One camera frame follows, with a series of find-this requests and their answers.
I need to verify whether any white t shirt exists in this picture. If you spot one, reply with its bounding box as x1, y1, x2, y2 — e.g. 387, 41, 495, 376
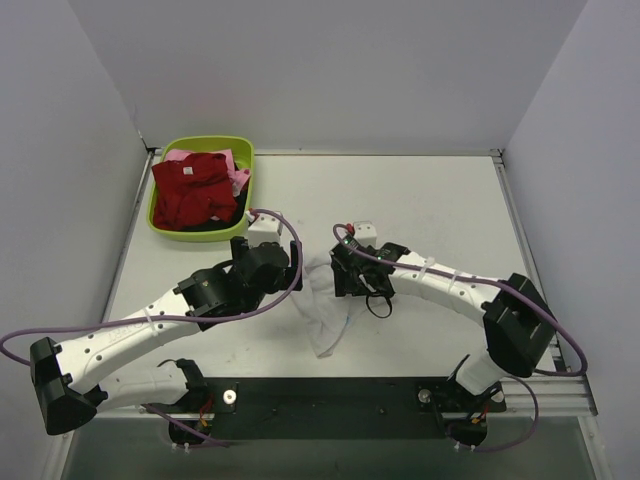
290, 253, 366, 358

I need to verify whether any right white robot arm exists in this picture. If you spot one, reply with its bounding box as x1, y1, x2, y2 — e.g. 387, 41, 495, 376
330, 237, 555, 396

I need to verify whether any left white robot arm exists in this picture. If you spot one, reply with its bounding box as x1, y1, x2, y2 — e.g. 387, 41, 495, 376
30, 237, 302, 435

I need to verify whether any black t shirt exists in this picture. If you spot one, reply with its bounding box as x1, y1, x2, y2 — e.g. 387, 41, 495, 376
179, 157, 251, 234

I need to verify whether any pink t shirt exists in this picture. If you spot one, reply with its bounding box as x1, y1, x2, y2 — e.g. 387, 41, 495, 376
164, 147, 252, 221

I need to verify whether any red t shirt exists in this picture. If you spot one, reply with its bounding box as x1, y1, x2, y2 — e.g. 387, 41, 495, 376
151, 152, 239, 231

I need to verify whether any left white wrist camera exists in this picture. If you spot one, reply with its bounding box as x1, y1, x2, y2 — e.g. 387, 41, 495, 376
245, 211, 283, 248

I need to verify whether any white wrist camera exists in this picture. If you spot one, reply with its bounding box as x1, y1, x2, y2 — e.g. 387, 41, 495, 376
350, 221, 377, 247
245, 211, 283, 248

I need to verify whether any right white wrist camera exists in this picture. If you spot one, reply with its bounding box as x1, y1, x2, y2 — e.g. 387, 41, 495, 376
350, 221, 377, 247

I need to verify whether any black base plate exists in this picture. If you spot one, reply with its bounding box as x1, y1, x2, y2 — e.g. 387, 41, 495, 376
157, 377, 506, 441

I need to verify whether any aluminium front rail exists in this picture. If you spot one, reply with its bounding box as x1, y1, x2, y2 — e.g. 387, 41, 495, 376
432, 374, 598, 418

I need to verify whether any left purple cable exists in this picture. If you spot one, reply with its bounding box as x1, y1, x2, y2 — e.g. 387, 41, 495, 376
0, 207, 305, 447

